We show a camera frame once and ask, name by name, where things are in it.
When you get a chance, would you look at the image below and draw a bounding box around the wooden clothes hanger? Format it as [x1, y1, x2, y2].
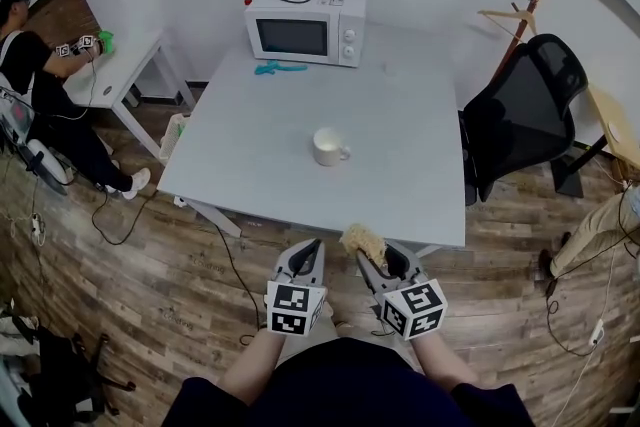
[476, 6, 539, 42]

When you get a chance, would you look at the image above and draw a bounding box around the white cable with adapter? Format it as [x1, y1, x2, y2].
[543, 294, 617, 427]

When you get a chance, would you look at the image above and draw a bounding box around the small white side table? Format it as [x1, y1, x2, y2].
[61, 28, 197, 162]

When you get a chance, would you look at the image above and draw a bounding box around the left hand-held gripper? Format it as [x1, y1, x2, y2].
[264, 237, 329, 339]

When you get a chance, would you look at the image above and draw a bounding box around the light wooden desk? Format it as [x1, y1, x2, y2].
[549, 83, 640, 197]

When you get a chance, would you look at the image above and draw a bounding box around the black mesh office chair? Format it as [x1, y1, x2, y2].
[457, 32, 590, 207]

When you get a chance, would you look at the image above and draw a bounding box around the white plastic basket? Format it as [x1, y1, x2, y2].
[158, 112, 192, 162]

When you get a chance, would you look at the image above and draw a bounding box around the yellow scrubbing sponge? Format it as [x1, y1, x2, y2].
[339, 222, 388, 265]

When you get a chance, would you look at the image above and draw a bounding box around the black chair base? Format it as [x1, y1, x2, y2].
[19, 324, 137, 418]

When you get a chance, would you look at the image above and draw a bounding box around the white power strip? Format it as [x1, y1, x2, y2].
[28, 211, 45, 247]

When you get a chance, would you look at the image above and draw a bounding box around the teal plastic brush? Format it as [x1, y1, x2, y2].
[253, 59, 309, 78]

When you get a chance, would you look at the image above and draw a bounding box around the white microwave oven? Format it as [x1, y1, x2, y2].
[243, 0, 368, 69]

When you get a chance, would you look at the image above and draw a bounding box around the person's left forearm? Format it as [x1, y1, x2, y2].
[215, 328, 290, 407]

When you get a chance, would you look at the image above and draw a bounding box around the person's dark shirt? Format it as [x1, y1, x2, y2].
[159, 336, 537, 427]

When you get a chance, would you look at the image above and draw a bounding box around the white cup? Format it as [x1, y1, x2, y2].
[312, 126, 352, 168]

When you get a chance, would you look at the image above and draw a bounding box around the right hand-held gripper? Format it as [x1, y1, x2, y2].
[355, 238, 448, 342]

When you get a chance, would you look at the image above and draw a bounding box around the black floor cable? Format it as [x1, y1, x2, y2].
[213, 218, 263, 347]

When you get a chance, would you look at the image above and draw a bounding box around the person's right forearm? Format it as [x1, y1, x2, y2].
[408, 330, 482, 392]

